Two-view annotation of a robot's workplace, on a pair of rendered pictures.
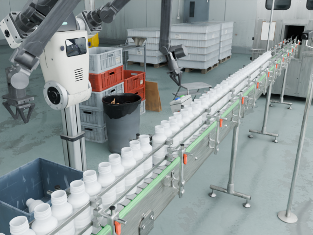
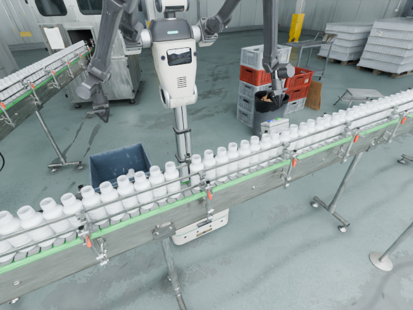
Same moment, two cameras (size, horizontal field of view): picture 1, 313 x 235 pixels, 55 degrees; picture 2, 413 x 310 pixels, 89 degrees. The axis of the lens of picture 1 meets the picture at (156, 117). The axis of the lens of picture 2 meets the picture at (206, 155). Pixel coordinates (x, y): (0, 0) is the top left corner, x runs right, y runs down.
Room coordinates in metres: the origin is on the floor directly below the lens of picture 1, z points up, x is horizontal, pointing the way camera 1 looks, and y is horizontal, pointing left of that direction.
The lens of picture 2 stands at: (0.58, -0.45, 1.68)
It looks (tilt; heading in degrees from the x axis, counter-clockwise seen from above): 37 degrees down; 35
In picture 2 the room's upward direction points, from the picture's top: 1 degrees counter-clockwise
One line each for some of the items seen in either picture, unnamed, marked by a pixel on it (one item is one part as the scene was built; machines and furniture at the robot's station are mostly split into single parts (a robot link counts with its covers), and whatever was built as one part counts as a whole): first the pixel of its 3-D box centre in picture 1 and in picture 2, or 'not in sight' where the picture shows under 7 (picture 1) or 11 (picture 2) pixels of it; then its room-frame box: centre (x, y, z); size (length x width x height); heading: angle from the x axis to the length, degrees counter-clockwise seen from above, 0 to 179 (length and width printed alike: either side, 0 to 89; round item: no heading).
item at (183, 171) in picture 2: not in sight; (186, 173); (1.58, 0.48, 0.49); 0.13 x 0.13 x 0.40; 61
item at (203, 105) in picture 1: (201, 112); (282, 143); (1.53, -0.25, 1.08); 0.06 x 0.06 x 0.17
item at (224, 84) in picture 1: (222, 95); (331, 127); (1.84, -0.42, 1.08); 0.06 x 0.06 x 0.17
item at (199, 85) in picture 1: (191, 95); (356, 101); (4.88, -0.58, 0.21); 0.61 x 0.47 x 0.41; 24
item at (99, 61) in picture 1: (97, 58); (265, 55); (3.77, 0.74, 1.00); 0.61 x 0.41 x 0.22; 158
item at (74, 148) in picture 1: (76, 164); (184, 149); (1.58, 0.48, 0.74); 0.11 x 0.11 x 0.40; 61
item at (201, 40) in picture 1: (195, 46); (397, 46); (8.33, -1.06, 0.59); 1.24 x 1.03 x 1.17; 153
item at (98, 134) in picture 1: (101, 125); (257, 112); (3.77, 0.74, 0.11); 0.61 x 0.41 x 0.22; 157
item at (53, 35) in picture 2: not in sight; (54, 37); (2.36, 3.76, 1.22); 0.23 x 0.04 x 0.32; 133
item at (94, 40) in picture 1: (91, 37); (295, 29); (11.26, 2.34, 0.55); 0.40 x 0.40 x 1.10; 61
